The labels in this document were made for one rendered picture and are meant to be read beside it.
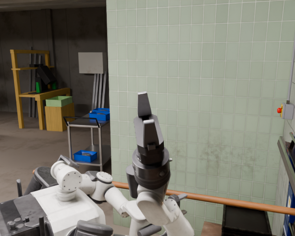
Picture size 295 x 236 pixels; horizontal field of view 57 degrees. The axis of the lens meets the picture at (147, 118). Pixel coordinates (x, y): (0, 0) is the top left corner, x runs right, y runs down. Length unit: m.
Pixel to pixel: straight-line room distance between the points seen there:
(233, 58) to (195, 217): 1.56
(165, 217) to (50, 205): 0.38
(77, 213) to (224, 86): 1.85
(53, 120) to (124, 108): 4.55
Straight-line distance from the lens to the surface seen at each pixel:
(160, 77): 2.54
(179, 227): 0.80
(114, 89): 2.72
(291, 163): 1.21
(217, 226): 2.29
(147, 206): 0.70
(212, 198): 1.35
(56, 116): 7.04
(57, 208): 0.91
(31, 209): 0.93
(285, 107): 2.12
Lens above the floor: 1.85
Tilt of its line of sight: 13 degrees down
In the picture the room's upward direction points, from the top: straight up
